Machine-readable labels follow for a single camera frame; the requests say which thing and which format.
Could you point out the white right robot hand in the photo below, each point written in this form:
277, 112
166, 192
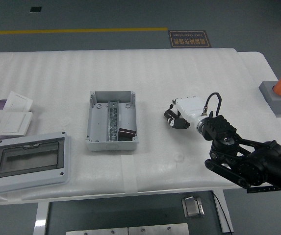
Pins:
189, 107

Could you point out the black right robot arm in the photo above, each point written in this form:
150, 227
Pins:
250, 159

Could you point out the open grey junction box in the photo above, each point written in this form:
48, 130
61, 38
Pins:
125, 115

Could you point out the black floor sign orange text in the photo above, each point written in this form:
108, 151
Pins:
189, 39

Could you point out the white foam mat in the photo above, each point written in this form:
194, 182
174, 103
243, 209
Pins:
130, 71

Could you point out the silver metal device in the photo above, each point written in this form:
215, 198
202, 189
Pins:
193, 207

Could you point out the black table control panel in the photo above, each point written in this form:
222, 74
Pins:
258, 190

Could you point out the white table leg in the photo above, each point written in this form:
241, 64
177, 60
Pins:
226, 215
41, 220

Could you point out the large grey metal plate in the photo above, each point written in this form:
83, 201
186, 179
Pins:
158, 229

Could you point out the yellow floor line tape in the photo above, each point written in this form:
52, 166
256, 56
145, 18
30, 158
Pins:
81, 30

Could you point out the small grey metal plate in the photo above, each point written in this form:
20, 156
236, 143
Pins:
96, 231

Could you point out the black square floor plate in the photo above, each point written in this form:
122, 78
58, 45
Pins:
35, 9

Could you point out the metal mounting rail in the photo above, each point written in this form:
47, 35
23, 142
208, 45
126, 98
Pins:
113, 117

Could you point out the white tilted switch panel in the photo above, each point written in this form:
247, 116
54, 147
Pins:
18, 101

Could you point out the grey enclosure lid with window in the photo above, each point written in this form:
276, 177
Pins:
32, 176

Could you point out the white flat switch panel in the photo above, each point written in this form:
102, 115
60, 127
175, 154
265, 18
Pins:
15, 123

